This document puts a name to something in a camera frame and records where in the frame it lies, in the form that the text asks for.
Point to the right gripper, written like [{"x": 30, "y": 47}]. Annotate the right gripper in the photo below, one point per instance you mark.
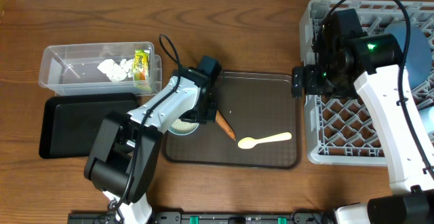
[{"x": 312, "y": 85}]

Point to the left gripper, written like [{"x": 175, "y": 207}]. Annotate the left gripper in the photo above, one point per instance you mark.
[{"x": 210, "y": 117}]

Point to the orange carrot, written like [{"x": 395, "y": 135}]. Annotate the orange carrot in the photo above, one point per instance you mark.
[{"x": 220, "y": 120}]

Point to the light blue rice bowl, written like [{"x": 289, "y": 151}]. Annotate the light blue rice bowl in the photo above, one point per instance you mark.
[{"x": 182, "y": 128}]

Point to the cream plastic spoon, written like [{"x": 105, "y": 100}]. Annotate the cream plastic spoon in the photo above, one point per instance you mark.
[{"x": 249, "y": 142}]

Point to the yellow green snack wrapper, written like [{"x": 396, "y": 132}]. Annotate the yellow green snack wrapper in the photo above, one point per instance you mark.
[{"x": 141, "y": 69}]

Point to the white tissue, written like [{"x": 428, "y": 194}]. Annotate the white tissue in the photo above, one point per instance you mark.
[
  {"x": 126, "y": 67},
  {"x": 112, "y": 70}
]

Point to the dark blue plate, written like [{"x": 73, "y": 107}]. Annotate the dark blue plate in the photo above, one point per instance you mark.
[{"x": 418, "y": 59}]

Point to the light blue cup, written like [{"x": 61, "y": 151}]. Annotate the light blue cup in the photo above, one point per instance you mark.
[{"x": 427, "y": 117}]

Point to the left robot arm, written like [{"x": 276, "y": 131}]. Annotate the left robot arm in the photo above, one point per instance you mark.
[{"x": 123, "y": 159}]

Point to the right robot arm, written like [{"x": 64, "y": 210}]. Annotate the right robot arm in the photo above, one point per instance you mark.
[{"x": 352, "y": 64}]

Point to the grey dishwasher rack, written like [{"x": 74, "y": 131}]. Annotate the grey dishwasher rack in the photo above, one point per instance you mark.
[{"x": 340, "y": 131}]

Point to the brown serving tray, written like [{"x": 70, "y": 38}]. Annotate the brown serving tray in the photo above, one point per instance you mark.
[{"x": 255, "y": 105}]

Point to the clear plastic bin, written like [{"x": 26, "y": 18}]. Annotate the clear plastic bin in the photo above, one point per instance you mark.
[{"x": 72, "y": 69}]

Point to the black plastic bin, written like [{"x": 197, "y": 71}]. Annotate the black plastic bin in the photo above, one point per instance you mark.
[{"x": 71, "y": 123}]

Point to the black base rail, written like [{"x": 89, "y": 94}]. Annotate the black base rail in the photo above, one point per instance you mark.
[{"x": 300, "y": 216}]

